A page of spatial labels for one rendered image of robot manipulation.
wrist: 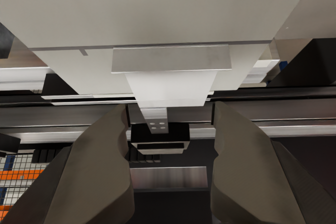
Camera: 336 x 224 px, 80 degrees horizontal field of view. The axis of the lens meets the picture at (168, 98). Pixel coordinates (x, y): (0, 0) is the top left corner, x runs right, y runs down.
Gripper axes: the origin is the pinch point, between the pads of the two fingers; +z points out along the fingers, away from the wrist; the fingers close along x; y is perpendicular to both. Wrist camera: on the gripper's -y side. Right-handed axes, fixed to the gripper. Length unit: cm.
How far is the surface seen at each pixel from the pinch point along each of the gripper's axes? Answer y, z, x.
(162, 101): 5.5, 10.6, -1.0
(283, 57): 55, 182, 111
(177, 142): 20.0, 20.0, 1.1
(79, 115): 18.7, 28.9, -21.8
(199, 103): 6.3, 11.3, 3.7
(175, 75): 0.3, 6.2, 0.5
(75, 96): 4.0, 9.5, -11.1
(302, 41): 36, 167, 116
